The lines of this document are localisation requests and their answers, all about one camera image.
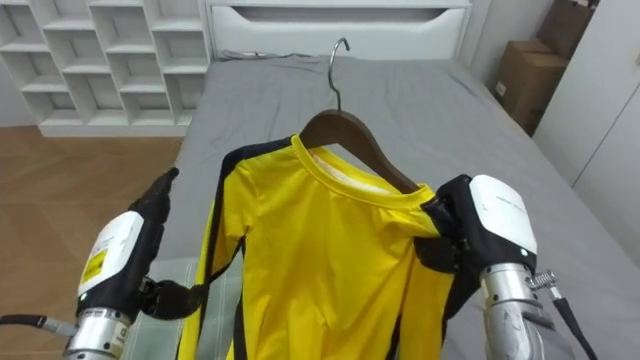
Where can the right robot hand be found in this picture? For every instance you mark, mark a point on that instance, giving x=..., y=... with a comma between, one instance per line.
x=492, y=225

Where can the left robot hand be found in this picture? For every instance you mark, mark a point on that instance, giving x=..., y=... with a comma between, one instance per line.
x=131, y=260

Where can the yellow black long-sleeve shirt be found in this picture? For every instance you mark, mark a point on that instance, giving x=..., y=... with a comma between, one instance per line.
x=325, y=260

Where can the dark wooden clothes hanger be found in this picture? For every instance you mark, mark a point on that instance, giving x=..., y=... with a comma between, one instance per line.
x=350, y=130

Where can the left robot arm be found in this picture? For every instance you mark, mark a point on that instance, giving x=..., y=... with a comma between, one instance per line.
x=97, y=334

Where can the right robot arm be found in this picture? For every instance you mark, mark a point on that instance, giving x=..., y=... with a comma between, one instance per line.
x=520, y=315

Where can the light checked cloth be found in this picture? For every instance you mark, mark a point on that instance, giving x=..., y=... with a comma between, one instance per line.
x=165, y=310

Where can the grey bed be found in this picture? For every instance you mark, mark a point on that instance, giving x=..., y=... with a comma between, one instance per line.
x=400, y=115

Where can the brown cardboard box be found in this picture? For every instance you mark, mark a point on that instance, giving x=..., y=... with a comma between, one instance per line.
x=527, y=85
x=567, y=22

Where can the white wardrobe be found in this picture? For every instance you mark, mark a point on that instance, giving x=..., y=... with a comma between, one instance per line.
x=595, y=115

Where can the white cubby shelf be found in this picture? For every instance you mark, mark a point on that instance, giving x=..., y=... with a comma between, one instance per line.
x=110, y=60

